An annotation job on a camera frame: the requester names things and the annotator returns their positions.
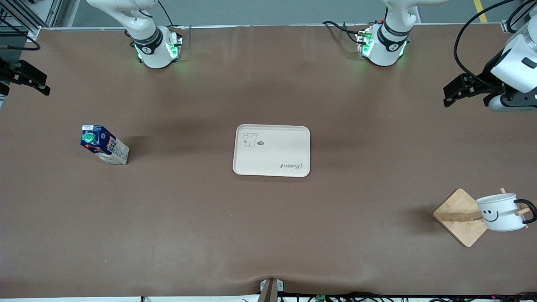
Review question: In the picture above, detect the black base cable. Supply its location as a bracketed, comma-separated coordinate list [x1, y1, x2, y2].
[157, 0, 186, 31]
[322, 21, 363, 43]

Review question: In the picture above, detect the beige plastic tray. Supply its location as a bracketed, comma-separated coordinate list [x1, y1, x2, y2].
[233, 124, 311, 178]

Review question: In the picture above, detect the grey metal camera bracket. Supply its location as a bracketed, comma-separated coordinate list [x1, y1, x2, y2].
[260, 279, 285, 302]

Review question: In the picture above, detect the black left base cable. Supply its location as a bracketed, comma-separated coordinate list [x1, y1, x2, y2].
[322, 21, 363, 43]

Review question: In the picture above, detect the white smiley face cup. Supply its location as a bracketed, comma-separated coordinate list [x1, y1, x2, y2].
[476, 193, 537, 232]

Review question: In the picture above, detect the black right base cable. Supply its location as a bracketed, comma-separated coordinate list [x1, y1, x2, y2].
[157, 0, 186, 31]

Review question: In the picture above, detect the brown table cover mat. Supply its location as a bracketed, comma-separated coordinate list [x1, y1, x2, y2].
[0, 25, 537, 299]

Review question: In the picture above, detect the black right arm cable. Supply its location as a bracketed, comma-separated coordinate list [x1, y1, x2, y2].
[0, 34, 42, 52]

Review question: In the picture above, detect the wooden cup stand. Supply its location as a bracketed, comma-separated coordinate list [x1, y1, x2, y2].
[433, 187, 532, 247]

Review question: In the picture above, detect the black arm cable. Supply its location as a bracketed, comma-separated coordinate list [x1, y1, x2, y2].
[0, 34, 42, 52]
[454, 0, 530, 81]

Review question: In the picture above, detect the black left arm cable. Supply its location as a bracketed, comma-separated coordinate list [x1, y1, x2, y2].
[454, 0, 530, 81]

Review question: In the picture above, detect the aluminium frame profile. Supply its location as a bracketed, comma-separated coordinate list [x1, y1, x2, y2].
[0, 0, 64, 31]

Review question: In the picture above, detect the blue milk carton green cap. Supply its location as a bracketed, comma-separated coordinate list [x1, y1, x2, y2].
[81, 125, 130, 165]

